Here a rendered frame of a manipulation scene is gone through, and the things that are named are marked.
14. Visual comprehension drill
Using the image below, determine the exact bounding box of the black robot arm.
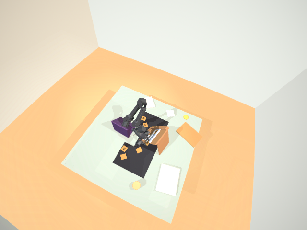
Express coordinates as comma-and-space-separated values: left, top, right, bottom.
122, 98, 148, 140

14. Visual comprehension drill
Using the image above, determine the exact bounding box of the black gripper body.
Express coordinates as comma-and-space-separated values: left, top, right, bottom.
135, 130, 150, 146

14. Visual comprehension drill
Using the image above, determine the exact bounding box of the white flat card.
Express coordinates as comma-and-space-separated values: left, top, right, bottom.
166, 110, 175, 117

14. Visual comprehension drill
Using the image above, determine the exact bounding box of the white cylindrical jar with orange lid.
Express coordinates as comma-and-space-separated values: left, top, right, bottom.
132, 181, 141, 190

